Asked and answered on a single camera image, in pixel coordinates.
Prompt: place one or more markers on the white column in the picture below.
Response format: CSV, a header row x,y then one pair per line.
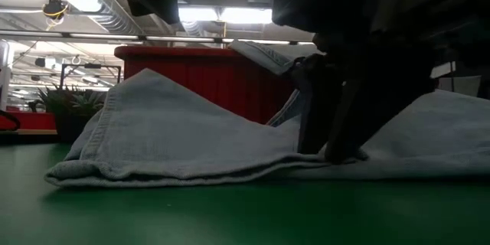
x,y
4,76

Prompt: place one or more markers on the green table mat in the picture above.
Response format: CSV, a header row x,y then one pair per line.
x,y
229,214

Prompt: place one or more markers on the red low bench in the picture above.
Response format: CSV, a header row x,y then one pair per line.
x,y
34,120

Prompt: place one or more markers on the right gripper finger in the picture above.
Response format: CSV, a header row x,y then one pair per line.
x,y
356,130
314,122

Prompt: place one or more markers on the red plastic laundry basket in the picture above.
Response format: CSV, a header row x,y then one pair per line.
x,y
199,80

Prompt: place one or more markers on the light blue denim jeans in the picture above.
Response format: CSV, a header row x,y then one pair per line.
x,y
172,134

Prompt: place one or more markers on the small succulent plant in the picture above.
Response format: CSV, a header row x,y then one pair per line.
x,y
69,107

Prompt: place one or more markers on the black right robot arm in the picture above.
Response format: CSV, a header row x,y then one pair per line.
x,y
467,27

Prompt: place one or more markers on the long linear light bar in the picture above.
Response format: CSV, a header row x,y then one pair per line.
x,y
107,36

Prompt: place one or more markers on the white board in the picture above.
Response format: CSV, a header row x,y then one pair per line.
x,y
459,84

